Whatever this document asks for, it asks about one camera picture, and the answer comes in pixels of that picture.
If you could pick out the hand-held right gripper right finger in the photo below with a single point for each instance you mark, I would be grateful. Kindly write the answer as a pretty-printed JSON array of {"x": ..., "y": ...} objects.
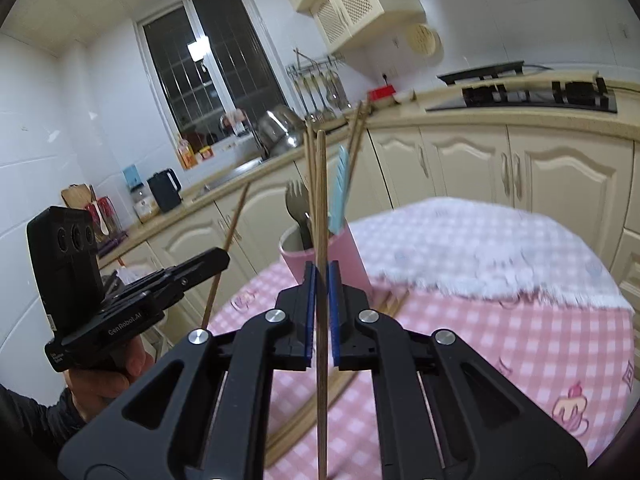
[{"x": 334, "y": 310}]

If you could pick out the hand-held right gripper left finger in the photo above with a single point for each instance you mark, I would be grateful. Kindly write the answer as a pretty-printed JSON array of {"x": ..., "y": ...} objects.
[{"x": 310, "y": 310}]

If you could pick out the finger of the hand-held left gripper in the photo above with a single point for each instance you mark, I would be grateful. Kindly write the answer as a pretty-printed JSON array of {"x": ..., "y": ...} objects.
[{"x": 210, "y": 260}]

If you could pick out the single wooden chopstick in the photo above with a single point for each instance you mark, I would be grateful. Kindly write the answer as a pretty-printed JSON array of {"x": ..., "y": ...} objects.
[
  {"x": 354, "y": 145},
  {"x": 310, "y": 185},
  {"x": 364, "y": 135},
  {"x": 237, "y": 215},
  {"x": 322, "y": 185}
]

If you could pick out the pink cup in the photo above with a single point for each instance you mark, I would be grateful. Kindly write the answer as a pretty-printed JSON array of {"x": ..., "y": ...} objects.
[{"x": 355, "y": 260}]

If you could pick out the dark metal spork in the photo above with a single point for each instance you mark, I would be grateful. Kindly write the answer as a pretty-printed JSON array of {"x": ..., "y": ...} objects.
[{"x": 295, "y": 205}]

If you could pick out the pile of wooden chopsticks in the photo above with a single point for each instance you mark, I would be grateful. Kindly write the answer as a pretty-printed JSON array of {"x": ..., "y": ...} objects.
[{"x": 300, "y": 425}]

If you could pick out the blue knife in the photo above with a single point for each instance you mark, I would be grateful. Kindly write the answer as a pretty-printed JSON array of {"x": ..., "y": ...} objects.
[{"x": 340, "y": 185}]

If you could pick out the person's left forearm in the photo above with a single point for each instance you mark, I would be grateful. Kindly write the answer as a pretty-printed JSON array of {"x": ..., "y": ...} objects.
[{"x": 35, "y": 420}]

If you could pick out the person's left hand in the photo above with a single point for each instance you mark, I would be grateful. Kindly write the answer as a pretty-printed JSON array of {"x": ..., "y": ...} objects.
[{"x": 100, "y": 390}]

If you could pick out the purple tray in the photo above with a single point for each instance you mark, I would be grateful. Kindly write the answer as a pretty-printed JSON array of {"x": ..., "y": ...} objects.
[{"x": 112, "y": 244}]

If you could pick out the clear utensil holder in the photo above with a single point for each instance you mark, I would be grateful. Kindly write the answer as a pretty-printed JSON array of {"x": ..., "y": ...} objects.
[{"x": 102, "y": 217}]

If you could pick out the white plastic bag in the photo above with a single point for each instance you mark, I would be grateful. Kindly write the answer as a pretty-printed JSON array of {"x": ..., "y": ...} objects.
[{"x": 131, "y": 275}]

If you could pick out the wooden cutting board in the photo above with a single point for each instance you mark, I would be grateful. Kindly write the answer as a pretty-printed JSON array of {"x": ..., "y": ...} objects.
[{"x": 75, "y": 196}]

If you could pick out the black electric kettle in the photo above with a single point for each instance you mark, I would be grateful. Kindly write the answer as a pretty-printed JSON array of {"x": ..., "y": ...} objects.
[{"x": 164, "y": 192}]

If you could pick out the glass jar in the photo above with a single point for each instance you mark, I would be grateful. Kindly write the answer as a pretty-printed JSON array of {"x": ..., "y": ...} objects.
[{"x": 146, "y": 206}]

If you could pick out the steel sink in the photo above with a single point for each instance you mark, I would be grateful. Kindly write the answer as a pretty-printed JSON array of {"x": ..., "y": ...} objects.
[{"x": 230, "y": 175}]

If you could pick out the small yellow jar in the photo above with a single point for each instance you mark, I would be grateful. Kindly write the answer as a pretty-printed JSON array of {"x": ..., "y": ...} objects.
[{"x": 205, "y": 153}]

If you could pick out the orange detergent bottle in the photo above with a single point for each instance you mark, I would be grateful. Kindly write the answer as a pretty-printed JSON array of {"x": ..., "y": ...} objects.
[{"x": 186, "y": 155}]

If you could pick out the light blue box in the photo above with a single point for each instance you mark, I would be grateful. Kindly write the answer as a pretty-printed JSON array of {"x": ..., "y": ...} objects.
[{"x": 131, "y": 176}]

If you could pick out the pink rag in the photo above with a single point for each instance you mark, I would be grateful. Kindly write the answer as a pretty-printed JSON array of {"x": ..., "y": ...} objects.
[{"x": 236, "y": 121}]

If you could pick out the pink checked tablecloth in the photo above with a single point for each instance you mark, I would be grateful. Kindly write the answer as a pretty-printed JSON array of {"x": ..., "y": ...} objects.
[{"x": 475, "y": 350}]

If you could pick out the steel pot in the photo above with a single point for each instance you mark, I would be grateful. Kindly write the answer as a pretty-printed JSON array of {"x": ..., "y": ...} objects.
[{"x": 280, "y": 127}]

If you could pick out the white fringed cloth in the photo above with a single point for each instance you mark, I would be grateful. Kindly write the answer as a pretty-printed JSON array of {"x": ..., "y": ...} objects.
[{"x": 475, "y": 250}]

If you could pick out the hanging metal kitchen utensil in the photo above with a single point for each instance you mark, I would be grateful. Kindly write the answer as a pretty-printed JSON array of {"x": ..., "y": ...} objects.
[
  {"x": 322, "y": 94},
  {"x": 343, "y": 91},
  {"x": 311, "y": 94},
  {"x": 332, "y": 91},
  {"x": 300, "y": 92}
]

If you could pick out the dark sliding window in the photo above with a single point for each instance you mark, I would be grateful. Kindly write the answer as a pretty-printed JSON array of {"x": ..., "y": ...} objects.
[{"x": 225, "y": 60}]

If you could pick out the red container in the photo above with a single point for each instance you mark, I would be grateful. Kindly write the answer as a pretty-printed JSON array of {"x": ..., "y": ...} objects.
[{"x": 382, "y": 93}]

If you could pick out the white bowl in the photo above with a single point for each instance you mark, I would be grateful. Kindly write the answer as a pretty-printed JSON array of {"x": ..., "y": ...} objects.
[{"x": 404, "y": 96}]

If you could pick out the beige kitchen countertop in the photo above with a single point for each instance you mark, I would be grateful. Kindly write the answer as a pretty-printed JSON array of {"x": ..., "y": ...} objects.
[{"x": 500, "y": 119}]

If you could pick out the black induction cooker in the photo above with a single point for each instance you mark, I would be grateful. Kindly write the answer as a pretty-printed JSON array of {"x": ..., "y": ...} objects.
[{"x": 480, "y": 72}]

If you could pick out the cream perforated steamer plate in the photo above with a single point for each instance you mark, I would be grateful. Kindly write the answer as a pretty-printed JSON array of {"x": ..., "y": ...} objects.
[{"x": 424, "y": 40}]

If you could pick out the black gas hob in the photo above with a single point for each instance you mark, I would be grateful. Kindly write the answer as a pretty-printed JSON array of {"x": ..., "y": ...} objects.
[{"x": 525, "y": 97}]

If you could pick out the cream lattice door cabinet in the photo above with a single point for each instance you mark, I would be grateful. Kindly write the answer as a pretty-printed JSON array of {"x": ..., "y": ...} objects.
[{"x": 360, "y": 5}]

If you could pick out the long wooden board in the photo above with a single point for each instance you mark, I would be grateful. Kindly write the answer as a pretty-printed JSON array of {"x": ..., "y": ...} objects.
[{"x": 540, "y": 80}]

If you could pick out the metal wall utensil rack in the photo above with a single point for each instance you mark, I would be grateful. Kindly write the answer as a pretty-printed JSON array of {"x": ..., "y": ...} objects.
[{"x": 312, "y": 67}]

